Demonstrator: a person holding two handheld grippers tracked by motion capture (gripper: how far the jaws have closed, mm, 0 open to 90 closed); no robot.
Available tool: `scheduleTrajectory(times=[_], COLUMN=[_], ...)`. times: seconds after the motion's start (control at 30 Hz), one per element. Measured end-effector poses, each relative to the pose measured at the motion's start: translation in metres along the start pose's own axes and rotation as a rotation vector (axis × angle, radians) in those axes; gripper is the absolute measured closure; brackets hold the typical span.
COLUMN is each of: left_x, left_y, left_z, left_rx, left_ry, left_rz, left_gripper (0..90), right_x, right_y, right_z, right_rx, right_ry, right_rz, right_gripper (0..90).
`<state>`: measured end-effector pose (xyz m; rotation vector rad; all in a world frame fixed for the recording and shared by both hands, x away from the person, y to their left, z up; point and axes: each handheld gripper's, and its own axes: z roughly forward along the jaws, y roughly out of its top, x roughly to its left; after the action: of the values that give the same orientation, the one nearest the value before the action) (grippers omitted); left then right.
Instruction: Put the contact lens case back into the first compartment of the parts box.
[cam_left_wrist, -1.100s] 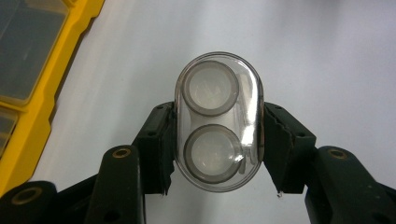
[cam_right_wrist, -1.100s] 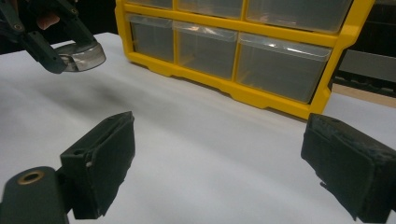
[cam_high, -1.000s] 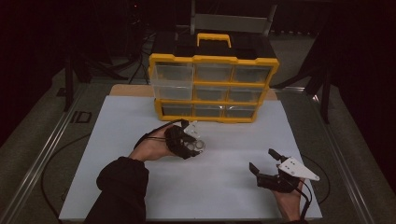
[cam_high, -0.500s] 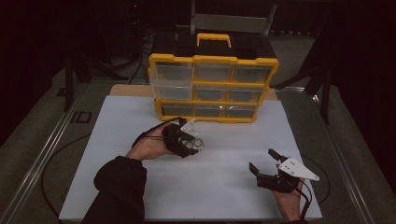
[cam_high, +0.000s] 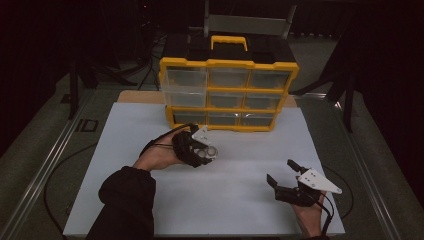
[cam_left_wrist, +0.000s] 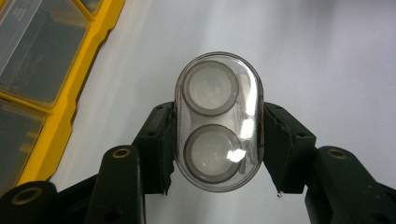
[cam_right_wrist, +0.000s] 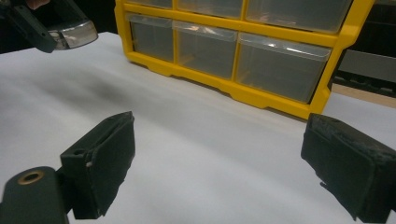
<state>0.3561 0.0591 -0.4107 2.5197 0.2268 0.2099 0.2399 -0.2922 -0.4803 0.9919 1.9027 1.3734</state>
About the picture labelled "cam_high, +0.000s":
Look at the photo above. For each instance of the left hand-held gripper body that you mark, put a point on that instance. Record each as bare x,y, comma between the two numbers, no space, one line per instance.
185,146

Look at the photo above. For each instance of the white table mat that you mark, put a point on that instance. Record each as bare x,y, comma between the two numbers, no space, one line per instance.
233,200

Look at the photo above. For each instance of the yellow black drawer organizer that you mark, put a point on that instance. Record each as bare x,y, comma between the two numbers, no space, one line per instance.
230,62

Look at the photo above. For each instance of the black stand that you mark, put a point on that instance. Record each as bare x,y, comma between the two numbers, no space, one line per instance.
74,93
348,106

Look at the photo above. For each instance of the grey metal frame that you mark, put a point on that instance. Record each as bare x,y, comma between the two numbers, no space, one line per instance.
246,24

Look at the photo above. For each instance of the clear plastic drawer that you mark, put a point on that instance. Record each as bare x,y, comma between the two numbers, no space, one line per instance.
185,81

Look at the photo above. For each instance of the person's left hand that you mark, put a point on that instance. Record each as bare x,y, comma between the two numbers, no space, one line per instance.
158,155

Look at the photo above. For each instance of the person's right hand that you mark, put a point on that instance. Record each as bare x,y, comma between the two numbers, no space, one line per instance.
311,218

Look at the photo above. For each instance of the rows of clear drawers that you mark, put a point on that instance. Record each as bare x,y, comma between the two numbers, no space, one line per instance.
228,100

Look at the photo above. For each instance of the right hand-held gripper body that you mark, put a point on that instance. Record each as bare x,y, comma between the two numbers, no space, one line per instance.
318,182

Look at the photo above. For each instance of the small grey metal part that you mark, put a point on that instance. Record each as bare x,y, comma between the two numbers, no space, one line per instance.
207,152

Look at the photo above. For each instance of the aluminium rail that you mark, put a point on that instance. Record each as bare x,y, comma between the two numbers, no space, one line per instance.
43,166
366,173

